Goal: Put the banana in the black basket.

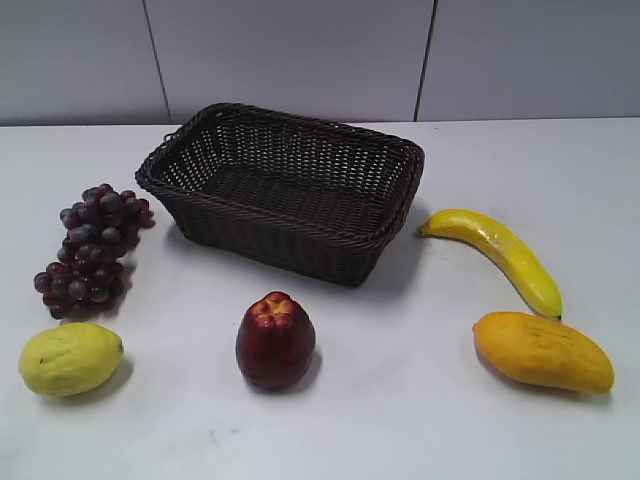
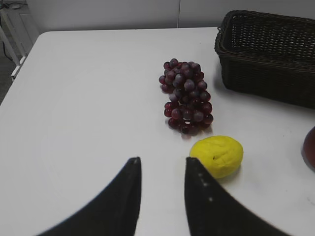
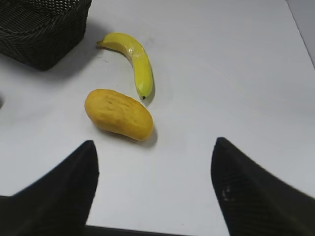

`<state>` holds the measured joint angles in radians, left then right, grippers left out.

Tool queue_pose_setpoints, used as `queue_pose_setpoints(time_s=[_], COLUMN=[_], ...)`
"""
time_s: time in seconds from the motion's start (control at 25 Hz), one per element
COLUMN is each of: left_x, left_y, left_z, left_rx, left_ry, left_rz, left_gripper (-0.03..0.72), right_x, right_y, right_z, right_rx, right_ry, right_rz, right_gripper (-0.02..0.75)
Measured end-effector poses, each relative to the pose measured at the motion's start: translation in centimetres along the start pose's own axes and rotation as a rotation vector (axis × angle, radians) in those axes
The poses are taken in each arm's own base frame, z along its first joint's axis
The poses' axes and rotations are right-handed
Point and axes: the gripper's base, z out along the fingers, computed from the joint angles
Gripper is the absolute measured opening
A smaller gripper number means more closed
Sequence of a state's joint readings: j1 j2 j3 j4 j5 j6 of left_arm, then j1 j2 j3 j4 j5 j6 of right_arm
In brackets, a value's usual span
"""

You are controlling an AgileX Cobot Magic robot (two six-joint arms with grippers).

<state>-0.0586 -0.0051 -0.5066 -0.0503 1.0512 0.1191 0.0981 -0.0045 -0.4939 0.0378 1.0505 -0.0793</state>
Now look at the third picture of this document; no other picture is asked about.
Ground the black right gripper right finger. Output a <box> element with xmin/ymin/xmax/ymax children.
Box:
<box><xmin>210</xmin><ymin>137</ymin><xmax>315</xmax><ymax>236</ymax></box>

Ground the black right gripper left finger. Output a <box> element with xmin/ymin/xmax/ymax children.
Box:
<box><xmin>0</xmin><ymin>140</ymin><xmax>99</xmax><ymax>236</ymax></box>

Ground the yellow banana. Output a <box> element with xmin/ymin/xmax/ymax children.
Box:
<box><xmin>96</xmin><ymin>32</ymin><xmax>154</xmax><ymax>100</ymax></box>

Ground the black woven basket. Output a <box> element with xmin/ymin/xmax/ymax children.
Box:
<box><xmin>0</xmin><ymin>0</ymin><xmax>92</xmax><ymax>71</ymax></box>

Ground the yellow-orange mango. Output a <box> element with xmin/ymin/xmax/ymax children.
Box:
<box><xmin>85</xmin><ymin>89</ymin><xmax>154</xmax><ymax>141</ymax></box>

